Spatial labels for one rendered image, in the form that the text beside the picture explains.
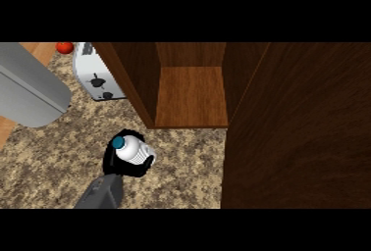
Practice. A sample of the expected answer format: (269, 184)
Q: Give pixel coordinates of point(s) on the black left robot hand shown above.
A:
(114, 166)

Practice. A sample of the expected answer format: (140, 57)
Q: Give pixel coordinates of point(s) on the white water bottle blue cap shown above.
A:
(133, 150)

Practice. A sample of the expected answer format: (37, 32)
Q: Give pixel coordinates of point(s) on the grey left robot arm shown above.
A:
(102, 193)

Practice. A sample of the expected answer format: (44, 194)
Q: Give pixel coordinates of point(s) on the brown wooden cabinet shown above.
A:
(187, 94)

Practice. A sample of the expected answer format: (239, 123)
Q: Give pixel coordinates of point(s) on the dark wooden cabinet door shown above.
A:
(298, 130)

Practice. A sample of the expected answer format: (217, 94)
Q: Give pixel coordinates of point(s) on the white toaster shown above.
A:
(96, 76)

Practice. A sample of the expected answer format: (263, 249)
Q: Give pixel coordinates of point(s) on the red tomato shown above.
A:
(63, 47)

